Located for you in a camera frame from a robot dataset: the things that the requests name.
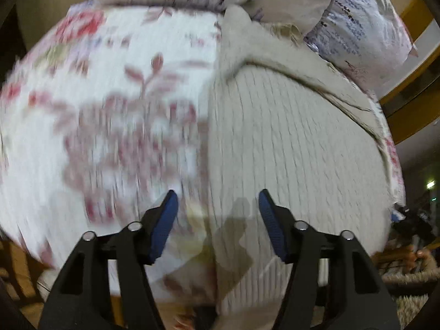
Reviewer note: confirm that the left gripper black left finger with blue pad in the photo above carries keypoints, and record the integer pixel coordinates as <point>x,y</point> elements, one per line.
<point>81,296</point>

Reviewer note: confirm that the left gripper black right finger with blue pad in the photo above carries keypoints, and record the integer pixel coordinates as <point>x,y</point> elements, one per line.
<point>333,282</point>

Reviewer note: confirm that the beige knitted small garment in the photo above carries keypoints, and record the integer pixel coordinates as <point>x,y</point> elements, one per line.
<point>283,119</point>

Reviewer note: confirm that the beige fleece sleeve forearm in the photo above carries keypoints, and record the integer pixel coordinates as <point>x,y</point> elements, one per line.
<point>421,282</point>

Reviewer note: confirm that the person's right hand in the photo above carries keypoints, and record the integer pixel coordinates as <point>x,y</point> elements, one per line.
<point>403,260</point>

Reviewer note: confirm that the red floral quilt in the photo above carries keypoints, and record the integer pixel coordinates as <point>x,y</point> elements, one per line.
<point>395,173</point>

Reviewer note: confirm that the white floral bed sheet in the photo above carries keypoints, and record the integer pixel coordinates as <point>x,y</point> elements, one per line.
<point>104,116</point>

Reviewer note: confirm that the lavender print pillow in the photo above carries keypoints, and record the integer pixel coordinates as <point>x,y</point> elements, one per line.
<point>365,39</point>

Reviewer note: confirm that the wooden bed frame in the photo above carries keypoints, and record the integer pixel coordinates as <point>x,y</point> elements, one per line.
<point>410,100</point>

